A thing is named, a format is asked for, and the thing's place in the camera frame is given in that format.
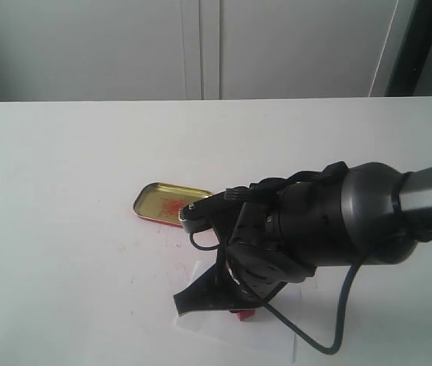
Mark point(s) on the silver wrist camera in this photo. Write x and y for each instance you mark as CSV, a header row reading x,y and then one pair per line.
x,y
208,213

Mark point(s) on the dark metal post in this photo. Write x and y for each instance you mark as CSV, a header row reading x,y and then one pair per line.
x,y
413,52

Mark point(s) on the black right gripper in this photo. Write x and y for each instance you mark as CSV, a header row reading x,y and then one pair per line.
x,y
264,265

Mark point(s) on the white paper sheet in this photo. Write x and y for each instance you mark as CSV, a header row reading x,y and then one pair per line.
x,y
261,332

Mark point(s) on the white cabinet doors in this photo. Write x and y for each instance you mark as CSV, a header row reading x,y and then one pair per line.
x,y
192,50

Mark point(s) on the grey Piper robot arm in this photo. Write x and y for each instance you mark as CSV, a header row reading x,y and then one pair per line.
x,y
280,230

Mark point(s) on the red rubber stamp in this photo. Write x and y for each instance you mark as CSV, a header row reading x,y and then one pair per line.
x,y
243,314

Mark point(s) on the gold tin lid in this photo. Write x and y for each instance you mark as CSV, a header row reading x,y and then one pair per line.
x,y
160,202

